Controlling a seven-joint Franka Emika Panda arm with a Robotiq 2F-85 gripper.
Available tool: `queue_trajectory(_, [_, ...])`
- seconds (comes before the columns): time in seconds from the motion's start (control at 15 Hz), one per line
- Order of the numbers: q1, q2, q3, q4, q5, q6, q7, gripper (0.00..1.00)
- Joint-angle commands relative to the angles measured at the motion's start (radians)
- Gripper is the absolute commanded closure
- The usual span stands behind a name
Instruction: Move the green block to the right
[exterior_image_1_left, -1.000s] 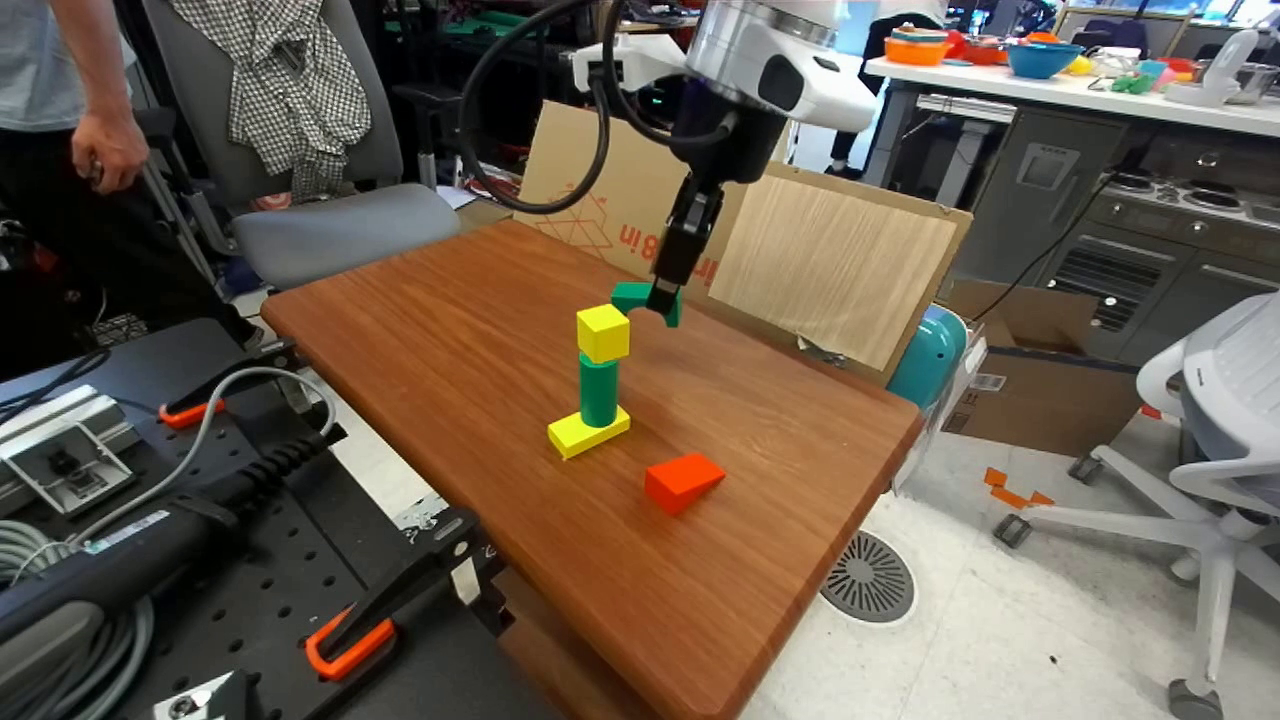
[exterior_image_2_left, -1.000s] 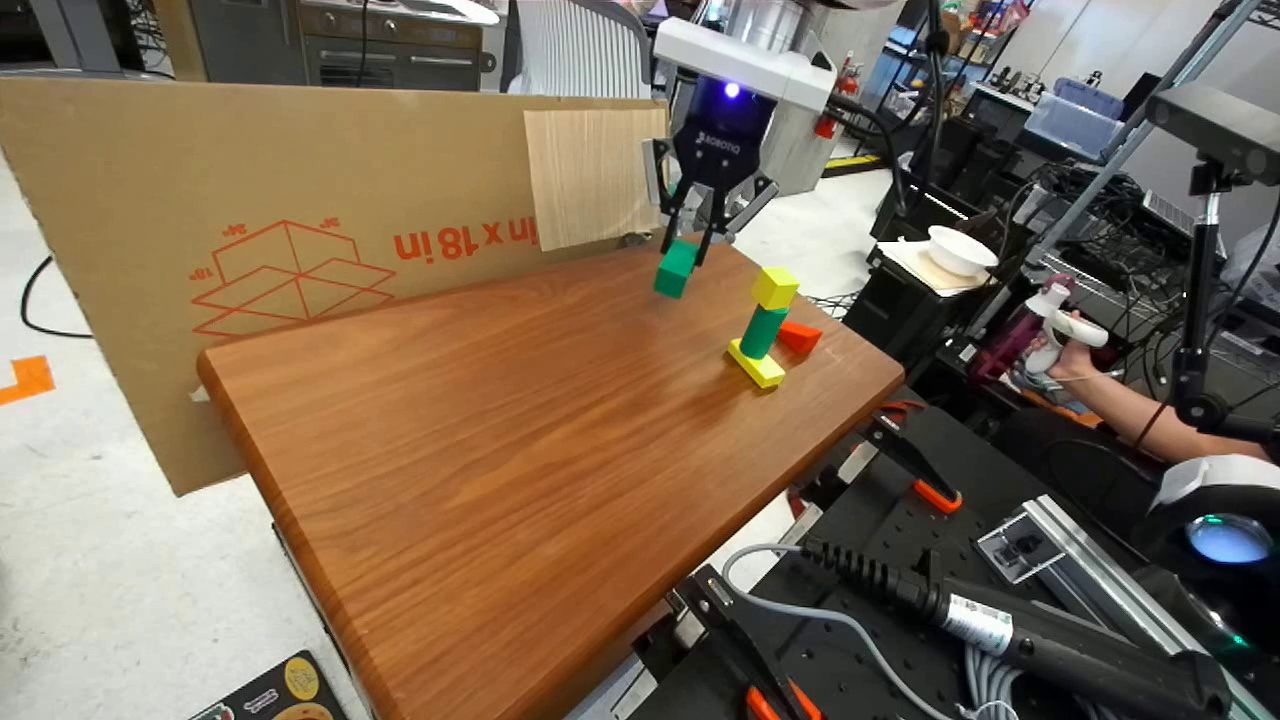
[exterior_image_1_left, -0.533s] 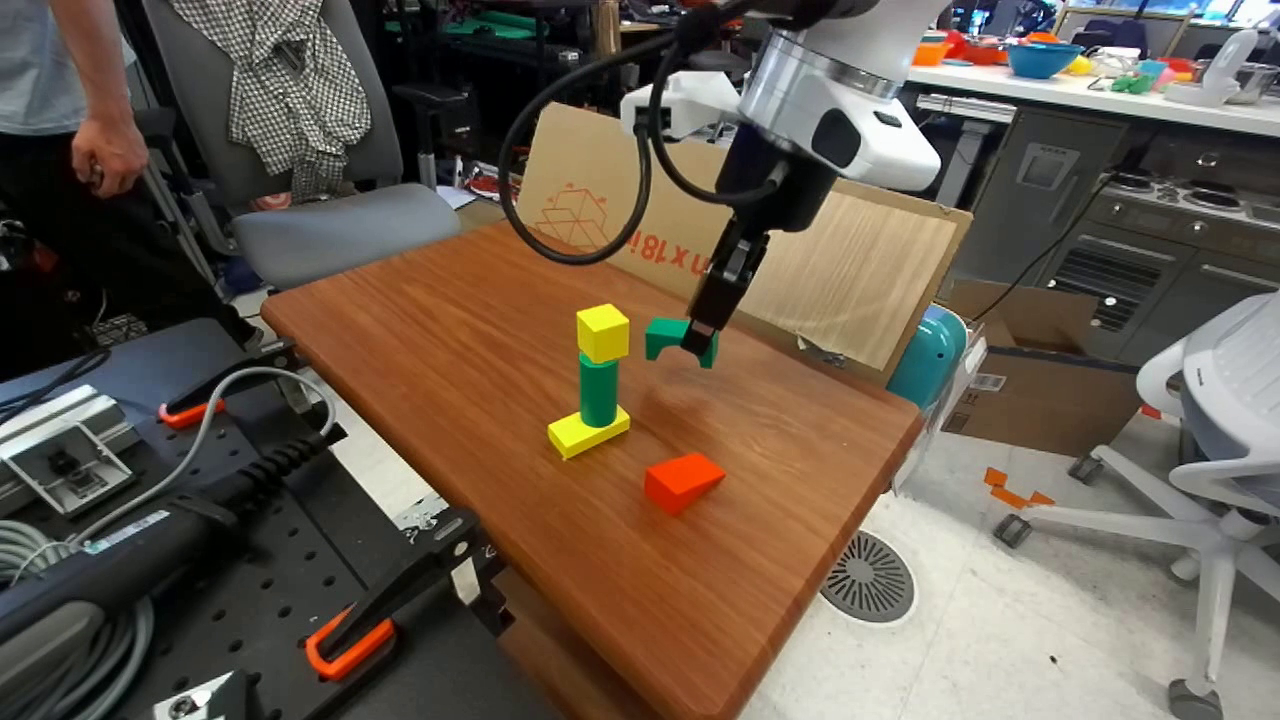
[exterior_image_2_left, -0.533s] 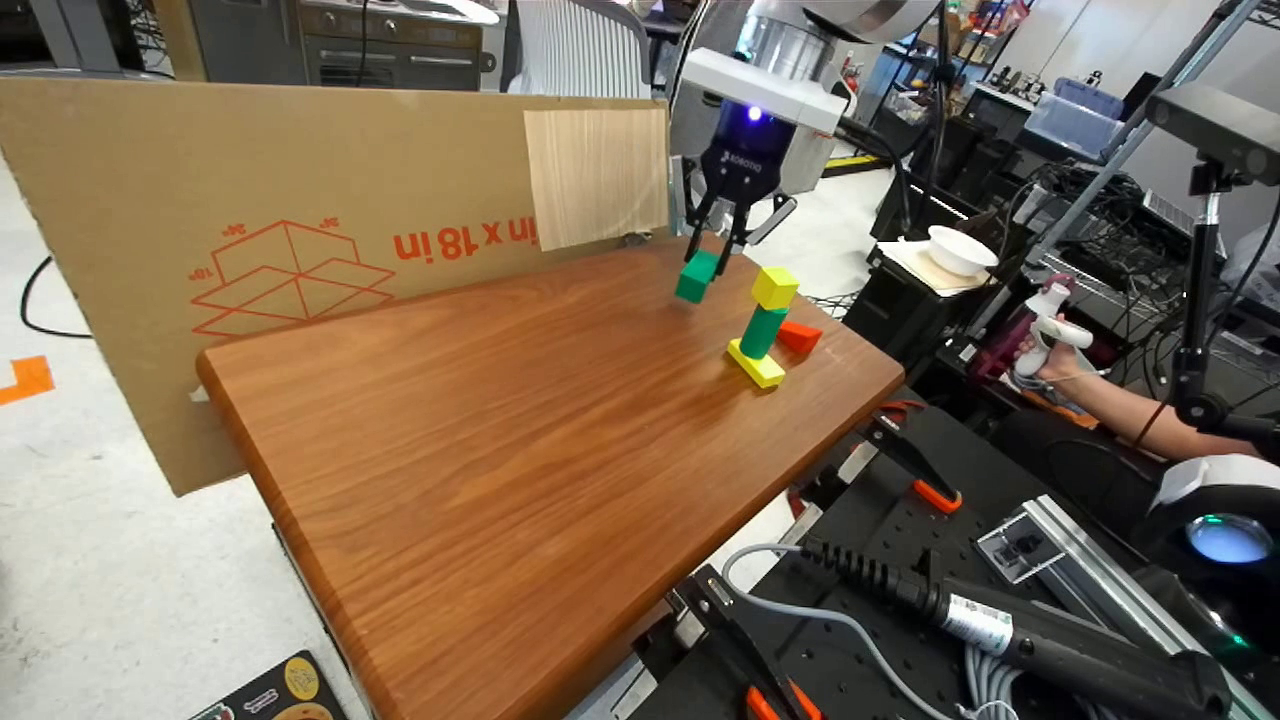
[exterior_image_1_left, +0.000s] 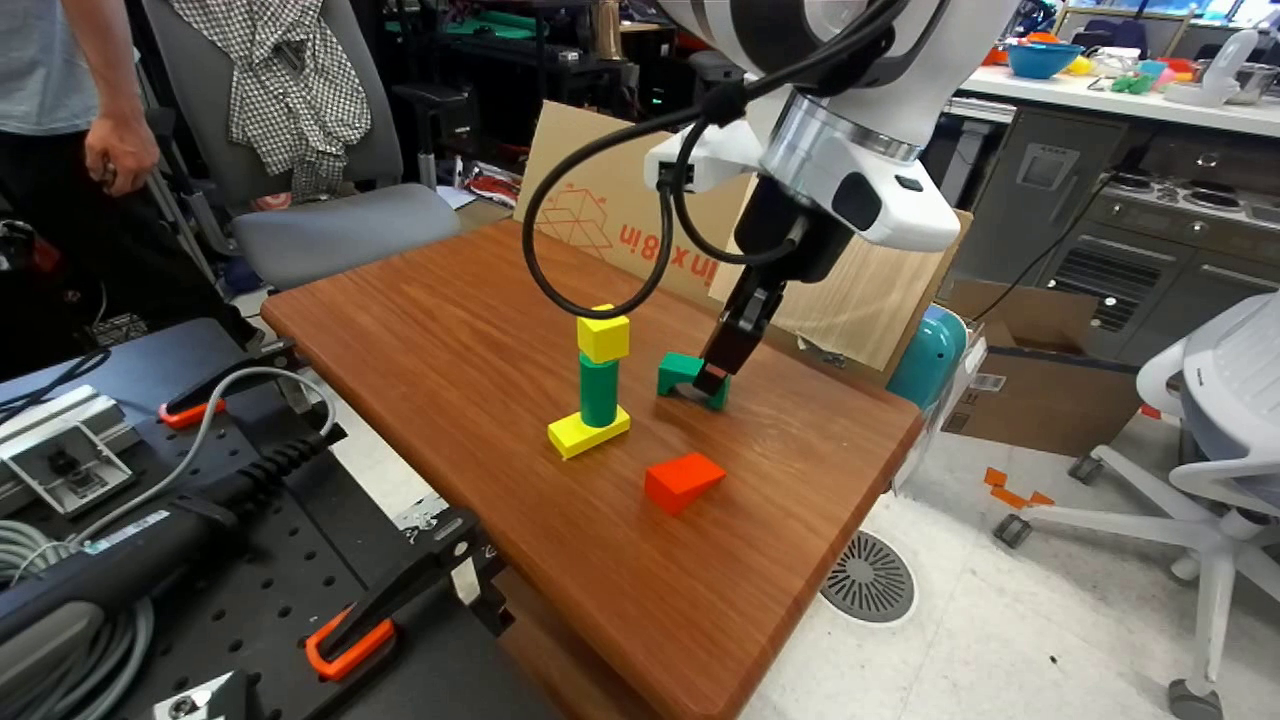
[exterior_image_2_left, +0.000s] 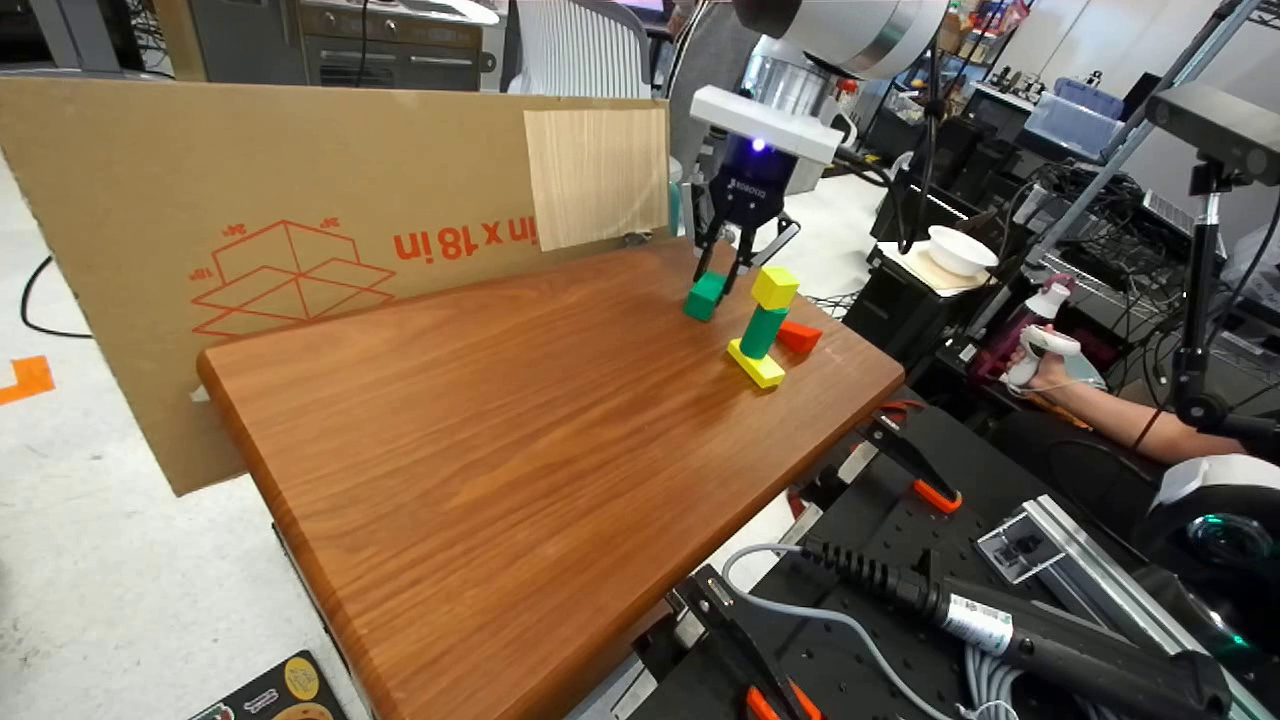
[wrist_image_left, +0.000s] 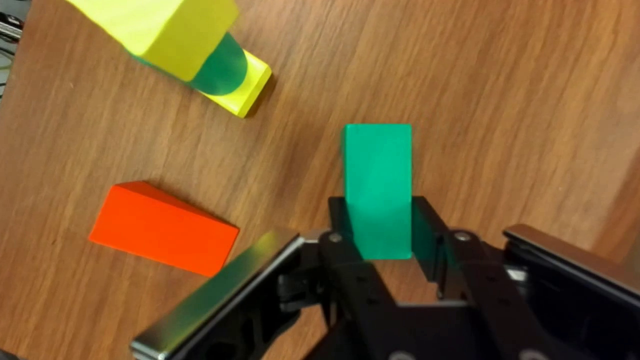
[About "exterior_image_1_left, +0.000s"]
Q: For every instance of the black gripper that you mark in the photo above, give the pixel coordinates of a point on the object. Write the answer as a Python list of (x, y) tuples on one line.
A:
[(799, 243)]

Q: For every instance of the green bridge block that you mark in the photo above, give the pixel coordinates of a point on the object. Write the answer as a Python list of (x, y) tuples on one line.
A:
[(683, 373)]

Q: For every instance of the person bare forearm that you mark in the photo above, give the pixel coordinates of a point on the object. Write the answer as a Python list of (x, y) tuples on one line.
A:
[(106, 65)]

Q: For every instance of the yellow cube block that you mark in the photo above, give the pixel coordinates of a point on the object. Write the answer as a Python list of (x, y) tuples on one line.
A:
[(600, 336)]

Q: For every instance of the green cylinder block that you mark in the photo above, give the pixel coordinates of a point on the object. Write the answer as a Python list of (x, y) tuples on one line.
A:
[(600, 391)]

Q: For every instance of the orange block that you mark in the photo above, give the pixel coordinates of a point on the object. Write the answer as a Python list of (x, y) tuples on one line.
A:
[(686, 478)]

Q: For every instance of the yellow flat block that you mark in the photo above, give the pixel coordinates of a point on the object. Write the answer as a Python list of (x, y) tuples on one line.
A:
[(568, 437)]

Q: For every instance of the person bare hand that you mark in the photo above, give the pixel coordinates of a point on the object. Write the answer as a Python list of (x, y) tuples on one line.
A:
[(121, 156)]

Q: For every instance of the teal round bin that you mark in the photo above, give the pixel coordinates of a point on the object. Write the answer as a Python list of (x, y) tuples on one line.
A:
[(924, 352)]

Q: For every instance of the flat cardboard box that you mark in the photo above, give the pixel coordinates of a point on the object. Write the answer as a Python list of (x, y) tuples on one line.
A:
[(600, 184)]

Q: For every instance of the round floor drain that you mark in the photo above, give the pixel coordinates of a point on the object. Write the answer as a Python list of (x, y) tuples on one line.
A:
[(867, 577)]

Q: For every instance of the brown cardboard box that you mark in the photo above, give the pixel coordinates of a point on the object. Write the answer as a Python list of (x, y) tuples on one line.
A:
[(1042, 395)]

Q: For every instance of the orange floor tape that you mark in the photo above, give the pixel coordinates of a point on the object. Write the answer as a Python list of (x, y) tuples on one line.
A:
[(1015, 489)]

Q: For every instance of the blue bowl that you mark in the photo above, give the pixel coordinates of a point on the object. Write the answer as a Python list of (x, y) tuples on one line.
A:
[(1042, 63)]

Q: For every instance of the gray drawer cabinet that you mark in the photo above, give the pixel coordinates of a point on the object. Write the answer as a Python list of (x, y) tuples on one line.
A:
[(1147, 227)]

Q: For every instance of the gray chair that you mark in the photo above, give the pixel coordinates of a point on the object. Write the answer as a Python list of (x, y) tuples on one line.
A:
[(346, 227)]

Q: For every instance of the white office chair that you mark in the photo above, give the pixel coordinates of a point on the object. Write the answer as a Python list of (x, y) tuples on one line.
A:
[(1234, 385)]

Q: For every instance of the patterned cloth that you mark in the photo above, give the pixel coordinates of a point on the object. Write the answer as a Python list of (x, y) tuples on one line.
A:
[(280, 80)]

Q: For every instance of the black perforated breadboard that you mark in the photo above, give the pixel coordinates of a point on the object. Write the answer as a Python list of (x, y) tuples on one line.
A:
[(255, 602)]

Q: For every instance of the square marker tag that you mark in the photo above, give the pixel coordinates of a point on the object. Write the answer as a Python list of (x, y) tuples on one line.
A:
[(62, 466)]

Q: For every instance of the person body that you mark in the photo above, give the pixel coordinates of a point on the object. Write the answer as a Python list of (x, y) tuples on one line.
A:
[(35, 65)]

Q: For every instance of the aluminium rail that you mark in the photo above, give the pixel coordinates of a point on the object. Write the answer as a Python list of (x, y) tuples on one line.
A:
[(40, 406)]

